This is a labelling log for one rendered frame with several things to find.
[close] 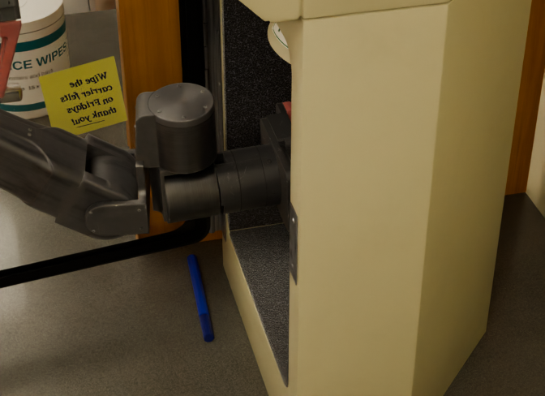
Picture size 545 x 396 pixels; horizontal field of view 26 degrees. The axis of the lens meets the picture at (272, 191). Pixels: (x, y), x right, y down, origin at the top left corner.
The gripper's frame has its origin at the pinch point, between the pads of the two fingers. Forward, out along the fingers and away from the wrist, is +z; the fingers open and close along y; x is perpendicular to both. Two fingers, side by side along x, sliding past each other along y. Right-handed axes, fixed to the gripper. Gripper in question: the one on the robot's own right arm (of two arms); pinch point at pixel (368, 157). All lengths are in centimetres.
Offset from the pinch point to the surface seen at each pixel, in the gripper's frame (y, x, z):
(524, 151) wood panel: 22.4, 18.8, 27.4
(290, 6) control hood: -14.8, -24.5, -10.8
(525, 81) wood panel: 22.4, 8.8, 26.5
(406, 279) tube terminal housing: -14.7, 2.7, -1.3
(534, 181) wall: 26.3, 26.6, 31.2
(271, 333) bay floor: -3.6, 16.2, -10.8
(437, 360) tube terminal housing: -10.6, 17.2, 3.8
